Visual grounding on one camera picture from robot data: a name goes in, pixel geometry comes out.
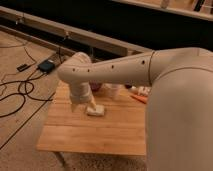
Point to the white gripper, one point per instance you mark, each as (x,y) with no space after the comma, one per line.
(81,93)

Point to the dark red ceramic bowl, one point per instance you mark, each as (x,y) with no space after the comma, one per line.
(95,86)

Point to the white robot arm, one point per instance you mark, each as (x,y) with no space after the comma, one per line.
(179,112)

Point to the white sponge block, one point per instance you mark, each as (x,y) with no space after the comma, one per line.
(98,111)

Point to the wooden table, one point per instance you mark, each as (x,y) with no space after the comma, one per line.
(120,131)

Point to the orange carrot toy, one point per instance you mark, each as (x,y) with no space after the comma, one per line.
(140,98)

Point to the black power adapter box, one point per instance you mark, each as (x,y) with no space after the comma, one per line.
(46,66)

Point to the small black device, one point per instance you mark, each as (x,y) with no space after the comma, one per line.
(23,67)

